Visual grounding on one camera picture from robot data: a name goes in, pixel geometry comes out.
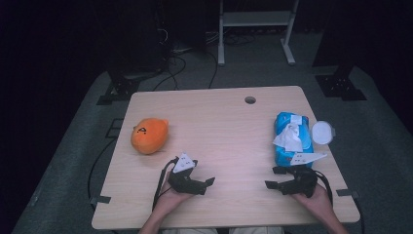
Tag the dark equipment tower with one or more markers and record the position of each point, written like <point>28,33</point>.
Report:
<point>136,48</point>

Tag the white wet wipe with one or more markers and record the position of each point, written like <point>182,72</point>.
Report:
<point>289,139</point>

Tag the white round pack lid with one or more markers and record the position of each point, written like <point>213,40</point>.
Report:
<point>322,132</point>

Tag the person's right hand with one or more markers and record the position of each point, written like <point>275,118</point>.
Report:
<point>316,201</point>

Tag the orange plush toy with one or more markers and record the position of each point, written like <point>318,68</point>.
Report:
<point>149,136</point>

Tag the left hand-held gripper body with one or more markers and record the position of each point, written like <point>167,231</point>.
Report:
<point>186,183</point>

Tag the black table edge clamp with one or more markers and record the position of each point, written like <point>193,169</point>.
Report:
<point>101,199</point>
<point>346,193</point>

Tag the black stand base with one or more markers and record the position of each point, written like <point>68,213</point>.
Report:
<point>339,86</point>
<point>121,89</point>

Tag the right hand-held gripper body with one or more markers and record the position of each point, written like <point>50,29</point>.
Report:
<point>302,183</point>

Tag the white metal stand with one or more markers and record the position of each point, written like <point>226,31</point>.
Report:
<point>256,18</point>

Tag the person's left hand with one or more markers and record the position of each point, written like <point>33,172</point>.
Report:
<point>172,201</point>

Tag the blue wet wipes pack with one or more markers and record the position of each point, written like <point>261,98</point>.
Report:
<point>281,121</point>

